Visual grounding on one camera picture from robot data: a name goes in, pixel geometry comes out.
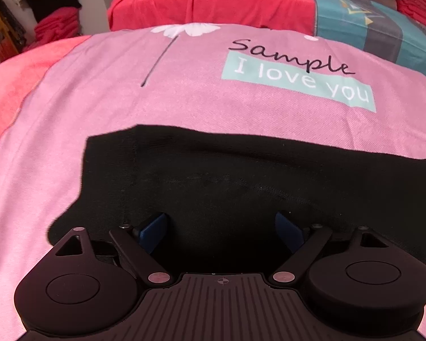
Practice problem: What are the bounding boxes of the wooden bookshelf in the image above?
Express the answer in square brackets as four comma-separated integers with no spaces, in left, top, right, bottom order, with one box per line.
[0,0,25,75]

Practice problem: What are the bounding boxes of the pile of red cloths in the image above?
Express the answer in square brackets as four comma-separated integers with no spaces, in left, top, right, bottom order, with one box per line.
[25,7,80,52]

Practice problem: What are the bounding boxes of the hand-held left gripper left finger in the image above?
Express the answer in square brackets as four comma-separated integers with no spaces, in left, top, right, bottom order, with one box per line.
[56,212,174,285]

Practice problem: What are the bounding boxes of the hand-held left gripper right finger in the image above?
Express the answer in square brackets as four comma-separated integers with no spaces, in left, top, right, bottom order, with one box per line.
[270,211,387,285]

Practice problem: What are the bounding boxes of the pink printed blanket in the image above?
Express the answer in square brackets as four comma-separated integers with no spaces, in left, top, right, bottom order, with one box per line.
[0,22,426,341]

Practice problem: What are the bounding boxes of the black pants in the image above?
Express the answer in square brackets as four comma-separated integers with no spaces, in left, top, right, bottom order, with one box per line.
[46,124,426,281]

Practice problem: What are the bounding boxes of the teal striped pillow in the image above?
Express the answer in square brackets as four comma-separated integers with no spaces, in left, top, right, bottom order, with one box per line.
[298,0,426,82]

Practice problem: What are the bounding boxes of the coral pink bed sheet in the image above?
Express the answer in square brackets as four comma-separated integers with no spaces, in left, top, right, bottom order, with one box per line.
[0,35,91,174]

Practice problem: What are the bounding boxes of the red quilt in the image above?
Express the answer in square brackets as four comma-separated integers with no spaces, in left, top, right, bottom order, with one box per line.
[107,0,318,37]

